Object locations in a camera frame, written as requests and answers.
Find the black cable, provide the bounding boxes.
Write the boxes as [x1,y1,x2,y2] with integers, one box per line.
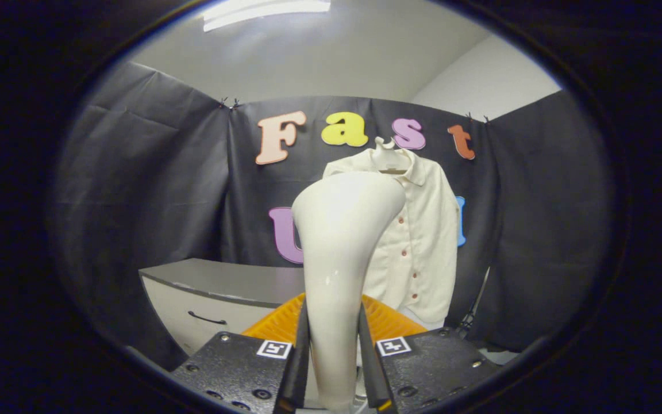
[457,267,490,340]

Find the white plastic clothes hanger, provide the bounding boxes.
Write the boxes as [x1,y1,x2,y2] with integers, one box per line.
[374,136,412,174]

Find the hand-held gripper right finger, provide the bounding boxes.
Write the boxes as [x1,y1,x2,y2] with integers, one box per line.
[359,293,501,412]

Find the cream button-up shirt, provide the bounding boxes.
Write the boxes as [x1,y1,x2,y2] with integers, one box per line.
[322,147,461,331]

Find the black backdrop cloth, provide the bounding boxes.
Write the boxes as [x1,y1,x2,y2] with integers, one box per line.
[49,60,616,369]

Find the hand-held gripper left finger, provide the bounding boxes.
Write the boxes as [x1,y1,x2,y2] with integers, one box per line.
[171,293,311,414]

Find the grey cabinet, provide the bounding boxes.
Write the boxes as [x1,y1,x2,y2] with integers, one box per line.
[138,258,309,357]

